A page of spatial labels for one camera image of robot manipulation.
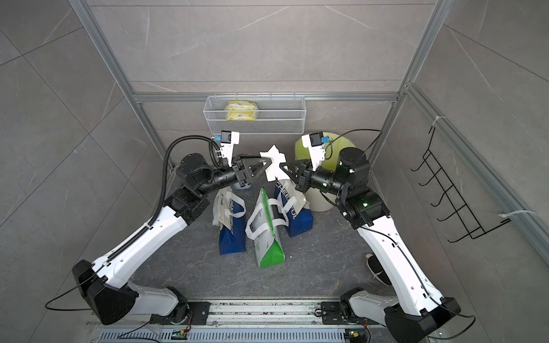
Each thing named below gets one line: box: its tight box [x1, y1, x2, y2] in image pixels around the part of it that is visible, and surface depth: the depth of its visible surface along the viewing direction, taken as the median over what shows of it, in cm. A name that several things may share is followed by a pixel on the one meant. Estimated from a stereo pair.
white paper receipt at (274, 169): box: [259, 144, 291, 183], surface depth 58 cm
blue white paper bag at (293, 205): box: [274, 178, 314, 238], surface depth 83 cm
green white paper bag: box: [244, 187, 290, 269], surface depth 77 cm
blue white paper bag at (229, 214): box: [212, 187, 247, 256], surface depth 85 cm
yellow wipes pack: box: [225, 100, 257, 121], surface depth 89 cm
